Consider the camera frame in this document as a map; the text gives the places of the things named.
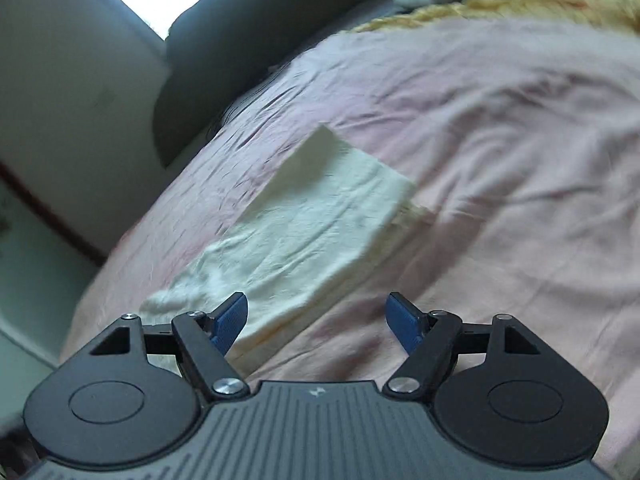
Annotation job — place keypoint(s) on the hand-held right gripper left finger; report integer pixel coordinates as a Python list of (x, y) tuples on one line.
[(231, 320)]

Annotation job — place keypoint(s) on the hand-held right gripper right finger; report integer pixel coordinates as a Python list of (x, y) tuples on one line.
[(404, 321)]

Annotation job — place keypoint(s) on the cream blanket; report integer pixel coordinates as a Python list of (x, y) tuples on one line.
[(310, 220)]

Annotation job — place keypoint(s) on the pink bed sheet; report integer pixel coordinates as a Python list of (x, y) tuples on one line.
[(500, 160)]

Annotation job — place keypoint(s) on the glass wardrobe sliding door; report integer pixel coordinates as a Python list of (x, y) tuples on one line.
[(35, 285)]

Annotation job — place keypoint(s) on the grey padded headboard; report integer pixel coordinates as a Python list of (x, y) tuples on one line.
[(225, 50)]

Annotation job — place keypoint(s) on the brown wardrobe frame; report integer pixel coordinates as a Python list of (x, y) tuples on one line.
[(50, 210)]

